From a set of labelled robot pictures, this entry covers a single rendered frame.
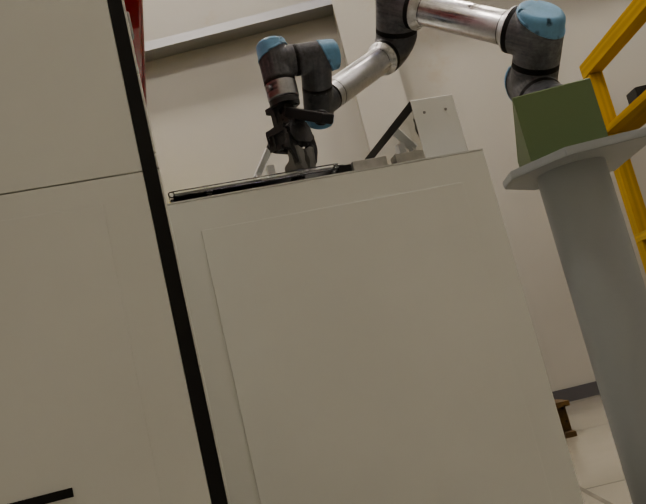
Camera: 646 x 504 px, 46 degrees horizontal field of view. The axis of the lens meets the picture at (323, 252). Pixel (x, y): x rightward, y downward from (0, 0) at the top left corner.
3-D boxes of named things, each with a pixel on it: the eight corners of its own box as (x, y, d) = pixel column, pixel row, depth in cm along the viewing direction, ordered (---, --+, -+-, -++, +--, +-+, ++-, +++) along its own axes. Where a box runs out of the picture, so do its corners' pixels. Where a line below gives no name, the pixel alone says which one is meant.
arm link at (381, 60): (388, 56, 228) (292, 125, 196) (388, 20, 221) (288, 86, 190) (423, 64, 222) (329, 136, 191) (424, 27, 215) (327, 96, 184)
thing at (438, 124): (428, 165, 152) (410, 100, 155) (359, 231, 205) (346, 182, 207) (470, 157, 155) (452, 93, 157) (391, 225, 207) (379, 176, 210)
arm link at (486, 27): (568, 62, 192) (391, 19, 221) (577, 3, 183) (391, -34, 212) (546, 80, 185) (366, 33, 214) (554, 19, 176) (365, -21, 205)
